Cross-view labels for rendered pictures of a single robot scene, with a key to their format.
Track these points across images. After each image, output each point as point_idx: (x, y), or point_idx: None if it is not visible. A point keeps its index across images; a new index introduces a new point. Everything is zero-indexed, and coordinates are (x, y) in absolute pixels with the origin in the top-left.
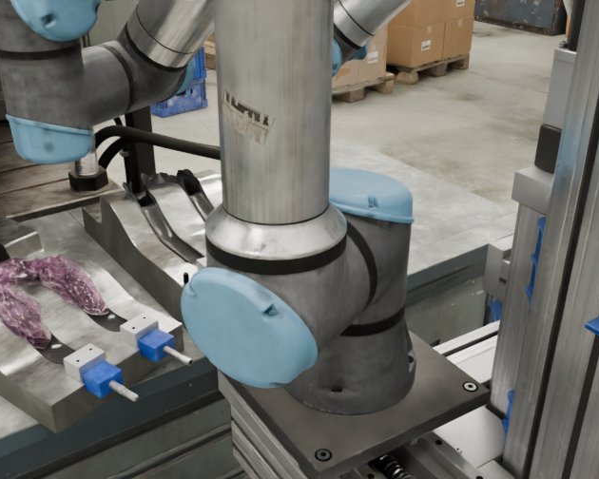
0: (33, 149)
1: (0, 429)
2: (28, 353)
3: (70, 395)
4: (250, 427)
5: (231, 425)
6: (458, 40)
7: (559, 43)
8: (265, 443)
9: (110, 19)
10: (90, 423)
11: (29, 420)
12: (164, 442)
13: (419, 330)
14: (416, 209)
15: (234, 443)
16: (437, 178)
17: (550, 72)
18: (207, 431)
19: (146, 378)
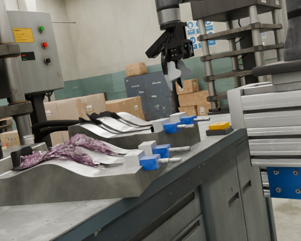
0: None
1: (100, 206)
2: (92, 169)
3: (140, 170)
4: (270, 125)
5: (248, 143)
6: None
7: None
8: (287, 123)
9: (25, 70)
10: (133, 216)
11: (114, 199)
12: (164, 238)
13: (242, 172)
14: (213, 120)
15: (252, 155)
16: (208, 115)
17: None
18: (179, 231)
19: (161, 174)
